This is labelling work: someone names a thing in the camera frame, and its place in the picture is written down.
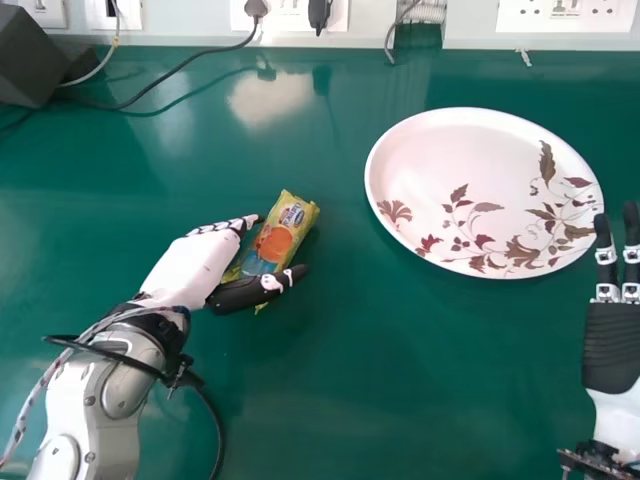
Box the black plug adapter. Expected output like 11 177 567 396
306 0 334 38

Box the wide white socket plate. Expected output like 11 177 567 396
229 0 351 34

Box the thin white cable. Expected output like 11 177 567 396
55 32 121 90

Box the white double socket plate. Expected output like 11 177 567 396
494 0 632 35

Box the dark holder with white coil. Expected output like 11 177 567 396
394 0 446 50

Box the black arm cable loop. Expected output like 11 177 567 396
42 333 226 480

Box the yellow-green biscuit packet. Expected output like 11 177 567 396
221 188 321 316

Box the white plate brown leaf pattern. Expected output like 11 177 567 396
363 106 605 280

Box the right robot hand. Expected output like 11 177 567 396
557 200 640 480

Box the grey cable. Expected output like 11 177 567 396
383 19 404 66

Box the white braided arm cable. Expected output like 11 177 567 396
0 344 76 469

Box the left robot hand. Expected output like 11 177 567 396
107 213 309 357

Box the black box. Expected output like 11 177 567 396
0 0 70 109

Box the black power cable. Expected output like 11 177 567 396
54 17 265 110

